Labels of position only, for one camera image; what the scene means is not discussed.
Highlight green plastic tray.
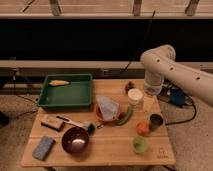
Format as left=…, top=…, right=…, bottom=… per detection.
left=37, top=74, right=93, bottom=110

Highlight blue sponge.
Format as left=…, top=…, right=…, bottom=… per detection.
left=32, top=136, right=55, bottom=161

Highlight blue power adapter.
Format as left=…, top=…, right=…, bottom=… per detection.
left=170, top=91, right=185, bottom=106

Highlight orange bowl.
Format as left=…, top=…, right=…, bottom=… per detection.
left=95, top=103, right=120, bottom=122

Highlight purple bowl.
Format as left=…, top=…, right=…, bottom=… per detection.
left=61, top=127, right=89, bottom=154

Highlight wooden brush block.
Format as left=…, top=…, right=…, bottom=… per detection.
left=41, top=115, right=64, bottom=132

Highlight black cable on floor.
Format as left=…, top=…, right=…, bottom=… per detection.
left=156, top=83, right=198, bottom=127

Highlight dark red small fruit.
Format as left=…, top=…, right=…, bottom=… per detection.
left=125, top=81, right=135, bottom=93

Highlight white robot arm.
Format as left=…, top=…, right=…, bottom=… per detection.
left=140, top=45, right=213, bottom=107

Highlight yellowish soft gripper fingers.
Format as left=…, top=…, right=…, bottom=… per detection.
left=143, top=95, right=154, bottom=113

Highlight black diagonal cable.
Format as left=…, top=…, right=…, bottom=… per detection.
left=120, top=9, right=157, bottom=75

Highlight green cucumber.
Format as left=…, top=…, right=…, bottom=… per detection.
left=116, top=106, right=133, bottom=126

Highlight orange tomato toy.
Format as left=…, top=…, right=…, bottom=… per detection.
left=136, top=121, right=149, bottom=136

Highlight green small cup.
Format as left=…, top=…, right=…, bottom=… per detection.
left=132, top=136, right=148, bottom=154

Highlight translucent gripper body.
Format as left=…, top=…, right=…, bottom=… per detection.
left=144, top=72, right=163, bottom=96

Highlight white cup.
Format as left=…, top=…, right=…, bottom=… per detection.
left=127, top=88, right=143, bottom=106

